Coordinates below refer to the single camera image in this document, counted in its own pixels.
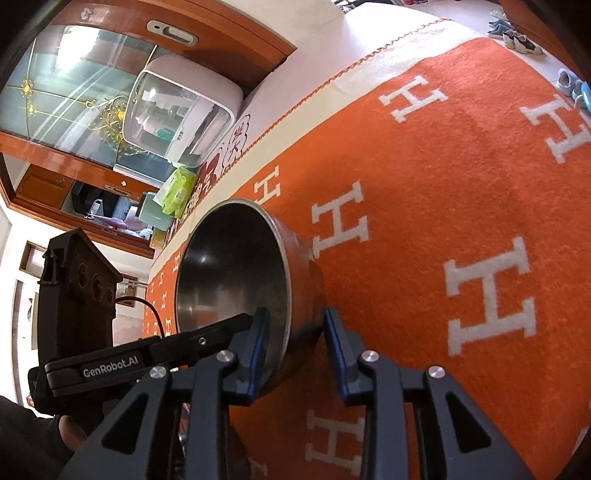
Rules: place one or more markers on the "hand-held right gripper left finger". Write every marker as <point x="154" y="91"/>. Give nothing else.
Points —
<point x="256" y="350"/>

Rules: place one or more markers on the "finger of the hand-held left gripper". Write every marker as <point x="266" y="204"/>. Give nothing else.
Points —
<point x="203" y="337"/>

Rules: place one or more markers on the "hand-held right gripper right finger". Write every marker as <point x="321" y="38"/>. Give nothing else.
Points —
<point x="337" y="350"/>

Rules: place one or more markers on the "small steel bowl copper outside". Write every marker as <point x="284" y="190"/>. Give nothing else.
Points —
<point x="231" y="277"/>

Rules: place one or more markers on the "person's left forearm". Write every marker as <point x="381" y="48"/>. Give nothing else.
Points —
<point x="23" y="443"/>

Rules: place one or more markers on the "person's left hand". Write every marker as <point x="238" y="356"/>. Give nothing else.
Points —
<point x="69" y="431"/>

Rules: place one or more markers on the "foil covered yellow dish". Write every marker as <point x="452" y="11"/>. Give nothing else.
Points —
<point x="157" y="239"/>

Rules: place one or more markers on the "green canister brown lid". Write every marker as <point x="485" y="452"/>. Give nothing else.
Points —
<point x="154" y="214"/>

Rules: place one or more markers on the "green tissue pack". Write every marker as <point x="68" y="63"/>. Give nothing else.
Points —
<point x="180" y="191"/>

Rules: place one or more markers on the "orange patterned tablecloth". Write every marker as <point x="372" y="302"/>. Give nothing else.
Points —
<point x="438" y="184"/>

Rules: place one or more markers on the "white storage cabinet clear door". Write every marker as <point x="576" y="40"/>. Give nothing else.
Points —
<point x="184" y="83"/>

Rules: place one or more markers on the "light blue shoe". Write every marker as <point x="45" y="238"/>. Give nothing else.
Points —
<point x="568" y="81"/>

